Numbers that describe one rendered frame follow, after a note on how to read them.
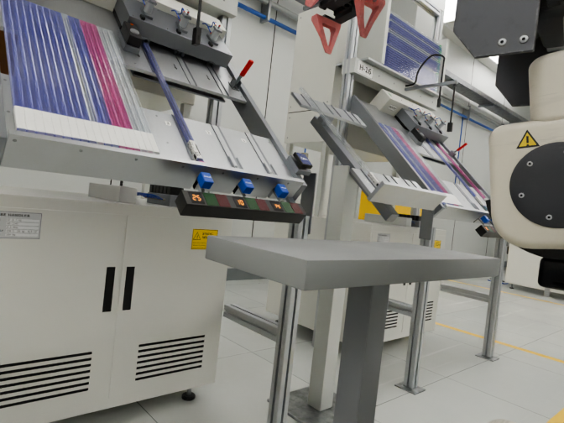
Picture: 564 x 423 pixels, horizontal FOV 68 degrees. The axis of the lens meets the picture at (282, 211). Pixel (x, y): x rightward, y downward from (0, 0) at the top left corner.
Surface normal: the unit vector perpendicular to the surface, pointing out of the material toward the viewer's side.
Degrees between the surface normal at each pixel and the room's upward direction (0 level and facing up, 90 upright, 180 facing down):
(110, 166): 133
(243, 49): 90
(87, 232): 90
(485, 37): 90
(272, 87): 90
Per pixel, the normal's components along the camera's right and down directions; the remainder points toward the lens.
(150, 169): 0.41, 0.74
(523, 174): -0.62, -0.06
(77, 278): 0.66, 0.09
